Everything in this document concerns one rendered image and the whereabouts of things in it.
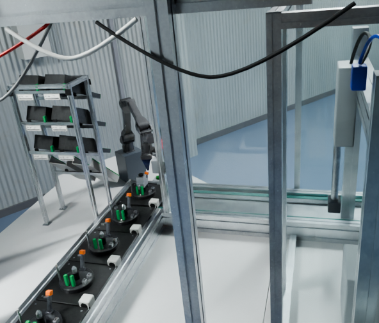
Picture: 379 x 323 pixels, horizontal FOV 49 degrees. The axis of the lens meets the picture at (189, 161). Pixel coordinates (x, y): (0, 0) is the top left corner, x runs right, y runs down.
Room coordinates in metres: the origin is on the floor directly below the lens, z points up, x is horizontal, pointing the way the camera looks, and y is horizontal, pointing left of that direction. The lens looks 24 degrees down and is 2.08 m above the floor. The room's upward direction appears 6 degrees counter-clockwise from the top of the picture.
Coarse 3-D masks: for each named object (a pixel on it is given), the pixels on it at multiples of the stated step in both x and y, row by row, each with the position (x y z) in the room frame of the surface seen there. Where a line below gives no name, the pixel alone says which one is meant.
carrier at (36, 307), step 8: (32, 304) 1.27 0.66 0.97; (40, 304) 1.27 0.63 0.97; (56, 304) 1.26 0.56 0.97; (64, 304) 1.26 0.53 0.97; (24, 312) 1.24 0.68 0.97; (32, 312) 1.23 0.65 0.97; (40, 312) 1.15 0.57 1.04; (48, 312) 1.19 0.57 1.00; (56, 312) 1.20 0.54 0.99; (64, 312) 1.21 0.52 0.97; (72, 312) 1.21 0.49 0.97; (80, 312) 1.21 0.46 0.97; (24, 320) 1.19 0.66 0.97; (32, 320) 1.17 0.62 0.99; (40, 320) 1.14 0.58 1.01; (48, 320) 1.16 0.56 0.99; (56, 320) 1.14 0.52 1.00; (64, 320) 1.17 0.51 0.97; (72, 320) 1.17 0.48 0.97; (80, 320) 1.17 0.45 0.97
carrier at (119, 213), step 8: (112, 208) 1.96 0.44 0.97; (120, 208) 1.95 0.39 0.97; (128, 208) 1.89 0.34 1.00; (136, 208) 1.93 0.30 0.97; (144, 208) 1.92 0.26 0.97; (152, 208) 1.91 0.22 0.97; (112, 216) 1.83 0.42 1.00; (120, 216) 1.83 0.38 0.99; (128, 216) 1.83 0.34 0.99; (136, 216) 1.82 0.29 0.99; (144, 216) 1.84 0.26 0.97; (104, 224) 1.80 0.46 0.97; (112, 224) 1.80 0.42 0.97; (120, 224) 1.78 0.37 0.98; (128, 224) 1.78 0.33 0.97; (136, 224) 1.74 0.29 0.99; (144, 224) 1.77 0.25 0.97; (120, 232) 1.73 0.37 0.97; (128, 232) 1.71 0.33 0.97; (136, 232) 1.70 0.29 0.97
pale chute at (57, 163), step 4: (52, 156) 2.20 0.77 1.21; (52, 160) 2.19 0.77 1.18; (56, 160) 2.22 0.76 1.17; (60, 160) 2.24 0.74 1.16; (52, 164) 2.17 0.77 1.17; (56, 164) 2.15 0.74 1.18; (60, 164) 2.13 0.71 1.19; (64, 164) 2.12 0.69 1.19; (68, 164) 2.12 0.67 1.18; (72, 164) 2.15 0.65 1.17; (60, 168) 2.21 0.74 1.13; (64, 168) 2.18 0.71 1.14; (68, 168) 2.16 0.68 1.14; (72, 168) 2.14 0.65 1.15; (76, 168) 2.17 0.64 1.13; (76, 176) 2.30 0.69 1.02; (80, 176) 2.27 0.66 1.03; (84, 176) 2.24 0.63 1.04; (92, 176) 2.27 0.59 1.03; (92, 180) 2.28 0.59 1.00
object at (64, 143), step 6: (60, 138) 2.07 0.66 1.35; (66, 138) 2.05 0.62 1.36; (72, 138) 2.03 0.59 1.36; (84, 138) 2.05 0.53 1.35; (90, 138) 2.09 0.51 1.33; (60, 144) 2.06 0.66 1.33; (66, 144) 2.04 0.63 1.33; (72, 144) 2.02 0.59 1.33; (84, 144) 2.04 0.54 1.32; (90, 144) 2.09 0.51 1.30; (72, 150) 2.01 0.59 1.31; (90, 150) 2.08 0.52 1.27; (96, 150) 2.12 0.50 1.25; (102, 150) 2.16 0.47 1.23; (108, 150) 2.21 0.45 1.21
